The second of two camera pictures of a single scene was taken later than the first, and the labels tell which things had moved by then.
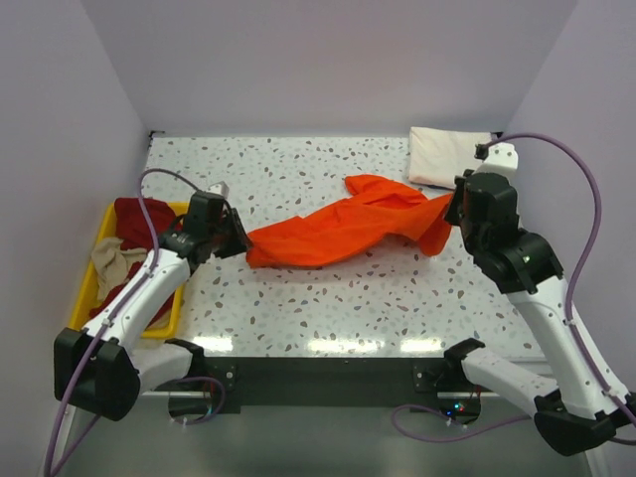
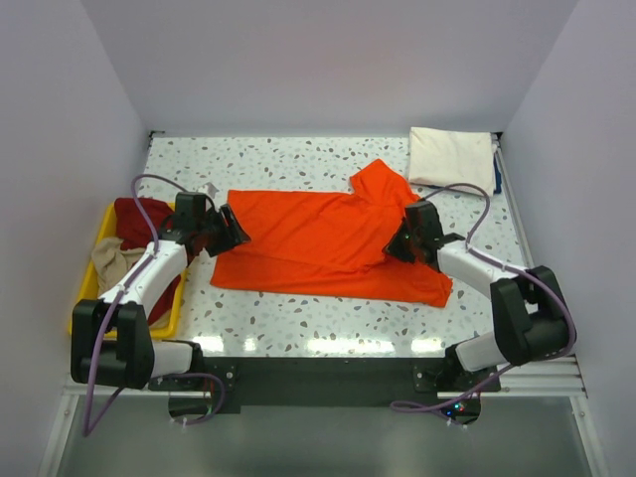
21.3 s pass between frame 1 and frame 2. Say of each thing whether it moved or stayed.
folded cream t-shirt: stayed
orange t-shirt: moved
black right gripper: moved
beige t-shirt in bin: stayed
